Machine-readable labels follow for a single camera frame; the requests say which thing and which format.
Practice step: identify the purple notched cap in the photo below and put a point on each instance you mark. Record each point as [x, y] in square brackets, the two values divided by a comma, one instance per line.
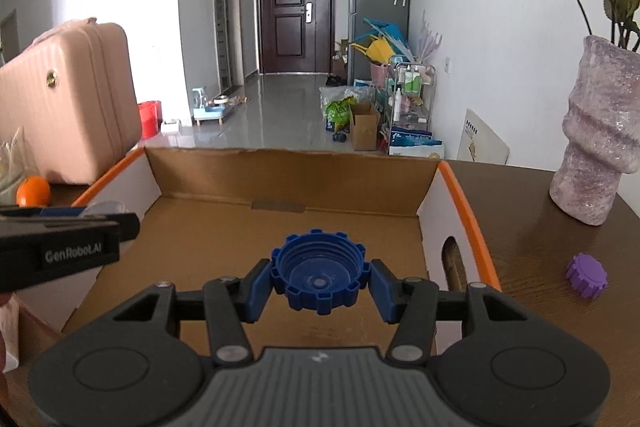
[586, 276]

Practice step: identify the orange-rimmed cardboard box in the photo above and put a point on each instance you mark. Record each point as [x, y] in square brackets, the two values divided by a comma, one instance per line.
[300, 187]

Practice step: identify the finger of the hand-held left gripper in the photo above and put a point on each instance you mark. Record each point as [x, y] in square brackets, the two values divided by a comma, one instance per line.
[60, 212]

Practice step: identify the dark shoe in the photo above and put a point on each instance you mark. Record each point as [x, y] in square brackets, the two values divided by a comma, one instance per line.
[340, 137]

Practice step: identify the open brown cardboard box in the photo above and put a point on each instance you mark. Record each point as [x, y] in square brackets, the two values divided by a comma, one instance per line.
[364, 129]

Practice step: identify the pet water feeder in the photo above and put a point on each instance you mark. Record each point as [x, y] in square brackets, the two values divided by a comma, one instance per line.
[212, 107]

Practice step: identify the dark brown entrance door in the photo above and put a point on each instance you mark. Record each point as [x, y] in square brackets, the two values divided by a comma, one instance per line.
[295, 32]

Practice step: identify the orange fruit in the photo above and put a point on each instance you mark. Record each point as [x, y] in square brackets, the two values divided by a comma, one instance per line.
[34, 192]

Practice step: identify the white wall socket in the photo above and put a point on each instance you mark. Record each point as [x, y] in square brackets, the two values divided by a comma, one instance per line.
[447, 67]

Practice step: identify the small white box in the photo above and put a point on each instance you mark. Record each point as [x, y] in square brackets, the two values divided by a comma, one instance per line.
[170, 127]

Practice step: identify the blue notched bottle cap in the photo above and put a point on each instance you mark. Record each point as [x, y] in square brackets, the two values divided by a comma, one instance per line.
[320, 269]

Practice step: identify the black shoes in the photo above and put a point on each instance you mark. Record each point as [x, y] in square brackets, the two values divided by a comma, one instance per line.
[334, 81]

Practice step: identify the pink textured vase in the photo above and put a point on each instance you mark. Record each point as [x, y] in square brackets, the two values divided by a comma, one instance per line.
[595, 147]

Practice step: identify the blue white carton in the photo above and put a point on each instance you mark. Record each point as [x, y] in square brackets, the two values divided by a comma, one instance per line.
[415, 144]

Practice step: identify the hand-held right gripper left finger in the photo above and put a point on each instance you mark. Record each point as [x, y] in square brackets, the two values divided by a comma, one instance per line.
[256, 292]

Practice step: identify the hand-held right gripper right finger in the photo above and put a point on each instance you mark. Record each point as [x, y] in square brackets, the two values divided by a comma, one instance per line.
[384, 292]

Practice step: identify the interior door frame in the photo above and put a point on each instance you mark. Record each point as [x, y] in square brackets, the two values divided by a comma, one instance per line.
[225, 7]

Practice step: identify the pale purple dried plant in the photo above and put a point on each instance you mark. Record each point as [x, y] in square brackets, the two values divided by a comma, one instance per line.
[429, 39]

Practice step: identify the red bin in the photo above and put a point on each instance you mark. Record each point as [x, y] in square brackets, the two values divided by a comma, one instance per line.
[149, 119]

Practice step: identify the white flat board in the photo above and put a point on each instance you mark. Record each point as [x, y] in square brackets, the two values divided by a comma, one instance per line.
[482, 139]

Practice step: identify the green printed plastic bag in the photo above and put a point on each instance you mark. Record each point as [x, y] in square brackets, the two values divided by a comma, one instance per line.
[340, 109]

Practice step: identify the clear plastic bag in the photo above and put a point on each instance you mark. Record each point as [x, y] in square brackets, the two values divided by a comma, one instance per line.
[15, 162]

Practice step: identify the blue yellow plastic toy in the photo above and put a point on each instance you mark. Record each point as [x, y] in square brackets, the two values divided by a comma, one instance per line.
[380, 44]

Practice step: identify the pink bucket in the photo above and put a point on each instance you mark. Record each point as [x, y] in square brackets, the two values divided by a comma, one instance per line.
[379, 74]

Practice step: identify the pink hard-shell suitcase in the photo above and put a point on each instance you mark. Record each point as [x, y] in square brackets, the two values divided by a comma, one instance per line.
[70, 107]

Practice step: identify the metal rolling cart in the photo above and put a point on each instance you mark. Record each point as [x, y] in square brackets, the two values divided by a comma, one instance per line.
[410, 97]

